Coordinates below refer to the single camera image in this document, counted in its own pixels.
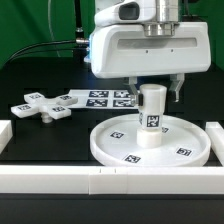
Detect white round table top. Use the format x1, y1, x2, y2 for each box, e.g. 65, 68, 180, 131
90, 114, 211, 167

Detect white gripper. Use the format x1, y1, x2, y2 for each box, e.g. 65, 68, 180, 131
90, 22, 211, 106

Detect white cross table base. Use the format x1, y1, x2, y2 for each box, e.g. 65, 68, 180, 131
11, 92, 78, 123

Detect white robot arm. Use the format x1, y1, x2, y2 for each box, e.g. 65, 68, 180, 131
89, 0, 211, 101

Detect black pole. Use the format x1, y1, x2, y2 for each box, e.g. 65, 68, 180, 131
74, 0, 84, 60

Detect white marker sheet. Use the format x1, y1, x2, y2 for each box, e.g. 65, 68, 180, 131
69, 89, 136, 109

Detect black cable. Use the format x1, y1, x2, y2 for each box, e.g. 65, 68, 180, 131
6, 39, 90, 64

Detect white front fence bar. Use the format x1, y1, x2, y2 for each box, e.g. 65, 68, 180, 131
0, 165, 224, 195

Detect white left fence bar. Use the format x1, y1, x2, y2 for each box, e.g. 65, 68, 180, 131
0, 120, 13, 154

